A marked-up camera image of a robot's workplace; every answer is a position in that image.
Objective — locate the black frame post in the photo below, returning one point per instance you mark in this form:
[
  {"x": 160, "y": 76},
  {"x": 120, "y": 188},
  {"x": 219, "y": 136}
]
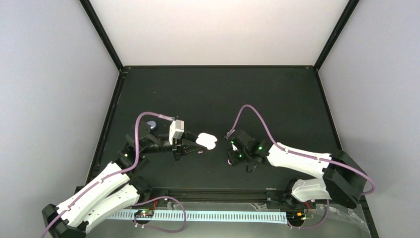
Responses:
[
  {"x": 333, "y": 37},
  {"x": 94, "y": 19}
]

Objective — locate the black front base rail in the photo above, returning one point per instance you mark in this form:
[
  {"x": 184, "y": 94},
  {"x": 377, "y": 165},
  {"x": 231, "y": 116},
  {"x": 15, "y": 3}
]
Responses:
[{"x": 219, "y": 195}]

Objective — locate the white earbud charging case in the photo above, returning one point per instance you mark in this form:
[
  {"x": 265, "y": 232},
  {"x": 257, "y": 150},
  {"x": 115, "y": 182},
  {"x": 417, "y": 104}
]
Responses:
[{"x": 206, "y": 140}]

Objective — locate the black rear left frame post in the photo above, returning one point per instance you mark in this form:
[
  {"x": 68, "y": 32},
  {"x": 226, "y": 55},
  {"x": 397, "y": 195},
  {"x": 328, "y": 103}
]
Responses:
[{"x": 94, "y": 19}]

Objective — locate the white slotted cable duct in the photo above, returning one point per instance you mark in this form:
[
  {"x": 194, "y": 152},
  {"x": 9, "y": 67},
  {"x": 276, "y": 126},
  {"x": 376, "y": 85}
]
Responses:
[{"x": 217, "y": 216}]

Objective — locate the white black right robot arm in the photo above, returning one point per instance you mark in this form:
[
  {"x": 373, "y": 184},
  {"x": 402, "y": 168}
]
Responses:
[{"x": 333, "y": 176}]

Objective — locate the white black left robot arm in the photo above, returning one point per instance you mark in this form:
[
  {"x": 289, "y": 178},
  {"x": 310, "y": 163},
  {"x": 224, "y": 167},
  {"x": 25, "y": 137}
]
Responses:
[{"x": 119, "y": 184}]

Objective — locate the black rear right frame post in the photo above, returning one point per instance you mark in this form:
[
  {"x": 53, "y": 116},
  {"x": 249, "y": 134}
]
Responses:
[{"x": 333, "y": 37}]

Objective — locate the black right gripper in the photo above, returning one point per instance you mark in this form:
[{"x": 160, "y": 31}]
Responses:
[{"x": 233, "y": 160}]

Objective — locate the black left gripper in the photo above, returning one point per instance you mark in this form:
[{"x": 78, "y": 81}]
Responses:
[{"x": 181, "y": 144}]

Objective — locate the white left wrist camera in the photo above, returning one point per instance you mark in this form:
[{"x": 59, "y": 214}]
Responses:
[{"x": 176, "y": 130}]

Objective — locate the purple charging case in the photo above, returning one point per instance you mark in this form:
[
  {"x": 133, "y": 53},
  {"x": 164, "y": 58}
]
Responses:
[{"x": 152, "y": 124}]

